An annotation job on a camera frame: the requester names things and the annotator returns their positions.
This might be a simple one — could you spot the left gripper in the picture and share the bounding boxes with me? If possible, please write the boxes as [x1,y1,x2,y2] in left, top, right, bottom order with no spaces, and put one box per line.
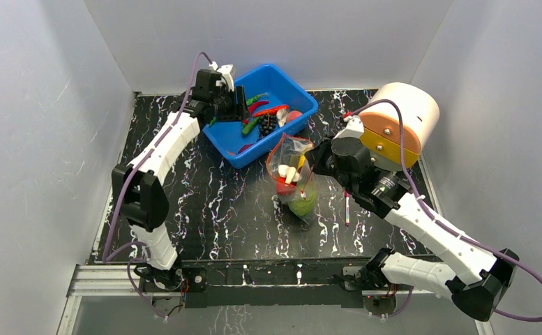
[212,88,251,124]

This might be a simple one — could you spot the yellow toy mango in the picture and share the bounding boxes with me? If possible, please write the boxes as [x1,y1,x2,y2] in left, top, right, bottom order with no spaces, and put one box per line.
[296,155,306,172]

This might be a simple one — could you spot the clear zip top bag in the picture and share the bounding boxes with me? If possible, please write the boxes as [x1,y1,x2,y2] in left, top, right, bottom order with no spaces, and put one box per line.
[266,135,319,224]

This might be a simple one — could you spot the white toy mushroom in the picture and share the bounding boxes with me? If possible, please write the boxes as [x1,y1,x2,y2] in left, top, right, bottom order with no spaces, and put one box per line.
[278,164,302,184]

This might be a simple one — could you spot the green toy cabbage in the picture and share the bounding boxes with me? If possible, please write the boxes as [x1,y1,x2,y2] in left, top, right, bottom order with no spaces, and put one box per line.
[287,191,317,218]

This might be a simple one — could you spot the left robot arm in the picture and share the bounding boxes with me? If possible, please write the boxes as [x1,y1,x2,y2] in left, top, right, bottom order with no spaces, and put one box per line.
[112,64,250,290]

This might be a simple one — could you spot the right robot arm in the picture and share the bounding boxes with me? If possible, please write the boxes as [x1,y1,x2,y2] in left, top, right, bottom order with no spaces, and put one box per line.
[305,137,515,321]

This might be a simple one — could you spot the green toy bean pod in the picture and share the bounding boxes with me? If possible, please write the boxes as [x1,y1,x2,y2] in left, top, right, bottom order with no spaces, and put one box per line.
[246,93,268,106]

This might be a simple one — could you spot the green toy cucumber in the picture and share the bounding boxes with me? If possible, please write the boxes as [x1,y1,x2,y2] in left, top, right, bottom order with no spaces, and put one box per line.
[241,117,260,137]

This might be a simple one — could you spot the dark toy grapes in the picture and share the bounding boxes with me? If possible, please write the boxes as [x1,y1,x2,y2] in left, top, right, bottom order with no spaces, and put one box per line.
[258,114,278,138]

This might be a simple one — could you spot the blue plastic bin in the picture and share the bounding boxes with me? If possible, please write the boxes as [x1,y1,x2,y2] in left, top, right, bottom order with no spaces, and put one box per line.
[202,64,318,169]

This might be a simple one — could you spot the pink marker pen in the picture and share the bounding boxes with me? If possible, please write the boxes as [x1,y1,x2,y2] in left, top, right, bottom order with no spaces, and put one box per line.
[344,191,350,227]

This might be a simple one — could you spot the white toy garlic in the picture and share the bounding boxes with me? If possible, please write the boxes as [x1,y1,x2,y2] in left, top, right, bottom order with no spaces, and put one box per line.
[276,108,289,128]

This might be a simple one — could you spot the purple toy sweet potato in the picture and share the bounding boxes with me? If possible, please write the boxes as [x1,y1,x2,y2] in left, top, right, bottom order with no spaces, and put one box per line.
[238,144,253,154]

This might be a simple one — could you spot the pink toy peach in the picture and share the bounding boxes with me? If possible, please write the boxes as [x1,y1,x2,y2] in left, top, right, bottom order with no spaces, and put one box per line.
[286,110,302,123]

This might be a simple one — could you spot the round drawer box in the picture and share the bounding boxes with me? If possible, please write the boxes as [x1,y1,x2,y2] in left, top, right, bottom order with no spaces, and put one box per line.
[359,82,439,171]

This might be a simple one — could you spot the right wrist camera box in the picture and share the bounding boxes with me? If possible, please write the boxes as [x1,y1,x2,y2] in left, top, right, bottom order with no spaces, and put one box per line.
[335,115,365,139]

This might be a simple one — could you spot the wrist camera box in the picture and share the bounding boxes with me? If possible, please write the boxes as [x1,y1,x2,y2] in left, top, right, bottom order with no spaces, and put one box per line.
[335,115,365,139]
[216,64,236,91]

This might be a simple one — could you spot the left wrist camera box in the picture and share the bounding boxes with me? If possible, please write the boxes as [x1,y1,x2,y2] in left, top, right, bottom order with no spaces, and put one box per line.
[216,64,236,91]

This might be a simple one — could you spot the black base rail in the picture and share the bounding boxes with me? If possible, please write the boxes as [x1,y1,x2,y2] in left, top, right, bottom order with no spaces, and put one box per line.
[67,256,438,311]

